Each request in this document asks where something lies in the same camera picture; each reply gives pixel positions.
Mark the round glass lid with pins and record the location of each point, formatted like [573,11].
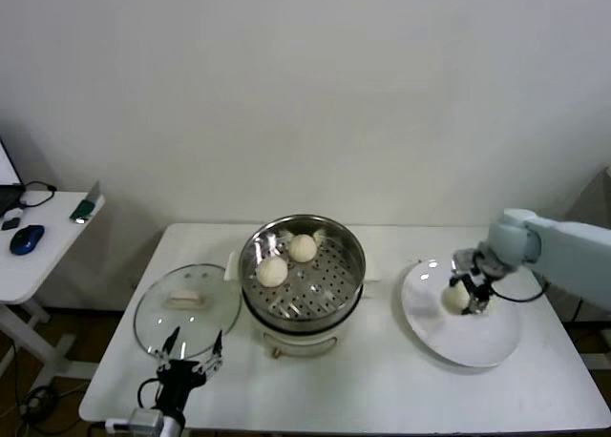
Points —
[191,322]

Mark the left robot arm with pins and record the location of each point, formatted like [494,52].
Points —
[173,426]

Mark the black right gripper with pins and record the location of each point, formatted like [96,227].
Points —
[477,289]

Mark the small black desk item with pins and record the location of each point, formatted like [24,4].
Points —
[10,224]

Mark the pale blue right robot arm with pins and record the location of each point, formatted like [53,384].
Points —
[568,255]

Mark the perforated steel steamer basket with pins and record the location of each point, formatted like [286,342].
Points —
[315,298]

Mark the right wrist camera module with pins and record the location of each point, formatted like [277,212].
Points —
[464,258]

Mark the black laptop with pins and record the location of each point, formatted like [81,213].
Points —
[7,189]

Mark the round white plate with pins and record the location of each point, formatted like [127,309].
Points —
[468,341]

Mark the small white desk item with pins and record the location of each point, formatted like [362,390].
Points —
[14,212]

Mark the white electric cooker base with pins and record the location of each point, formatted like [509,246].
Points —
[301,341]

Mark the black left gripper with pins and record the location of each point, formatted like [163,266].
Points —
[175,380]

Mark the white side desk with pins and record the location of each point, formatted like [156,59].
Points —
[43,275]

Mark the green flat card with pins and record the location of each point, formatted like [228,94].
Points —
[82,210]

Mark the blue computer mouse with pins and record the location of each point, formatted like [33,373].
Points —
[27,239]

